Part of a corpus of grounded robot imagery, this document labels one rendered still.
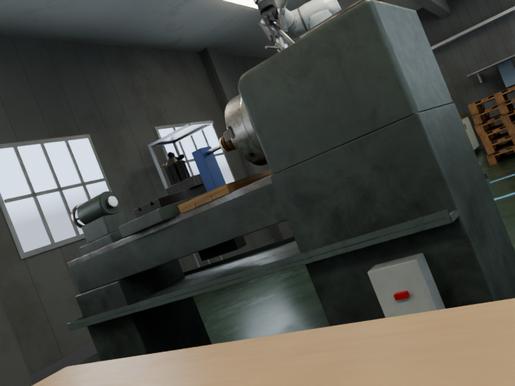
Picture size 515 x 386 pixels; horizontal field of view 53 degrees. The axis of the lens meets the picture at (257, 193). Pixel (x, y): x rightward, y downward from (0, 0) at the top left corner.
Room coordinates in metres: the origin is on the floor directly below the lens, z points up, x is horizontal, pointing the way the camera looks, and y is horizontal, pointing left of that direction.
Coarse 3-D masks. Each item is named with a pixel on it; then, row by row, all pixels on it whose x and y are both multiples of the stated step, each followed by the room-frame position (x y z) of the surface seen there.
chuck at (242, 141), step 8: (240, 96) 2.10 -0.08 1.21; (232, 104) 2.10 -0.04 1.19; (240, 104) 2.06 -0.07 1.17; (232, 112) 2.08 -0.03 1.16; (240, 112) 2.05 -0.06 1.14; (232, 120) 2.07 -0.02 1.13; (240, 120) 2.05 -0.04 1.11; (240, 128) 2.05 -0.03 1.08; (240, 136) 2.06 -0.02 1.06; (248, 136) 2.04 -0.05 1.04; (240, 144) 2.08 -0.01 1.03; (248, 144) 2.06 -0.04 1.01; (240, 152) 2.10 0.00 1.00; (248, 152) 2.09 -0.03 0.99; (256, 152) 2.08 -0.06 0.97; (248, 160) 2.13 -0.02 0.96; (256, 160) 2.13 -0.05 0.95; (264, 160) 2.13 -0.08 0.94
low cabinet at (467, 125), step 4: (464, 116) 10.63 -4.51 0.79; (464, 120) 10.64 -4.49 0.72; (468, 120) 11.05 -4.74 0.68; (464, 124) 10.40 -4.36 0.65; (468, 124) 10.88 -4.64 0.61; (468, 128) 10.71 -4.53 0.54; (472, 128) 11.13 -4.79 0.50; (468, 132) 10.52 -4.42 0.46; (472, 132) 10.92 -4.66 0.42; (468, 136) 10.37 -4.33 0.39; (472, 136) 10.75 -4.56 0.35; (472, 140) 10.59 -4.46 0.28; (476, 140) 11.00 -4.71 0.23; (472, 144) 10.44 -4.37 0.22; (476, 144) 10.83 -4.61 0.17; (476, 148) 10.66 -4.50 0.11; (476, 152) 10.82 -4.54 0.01
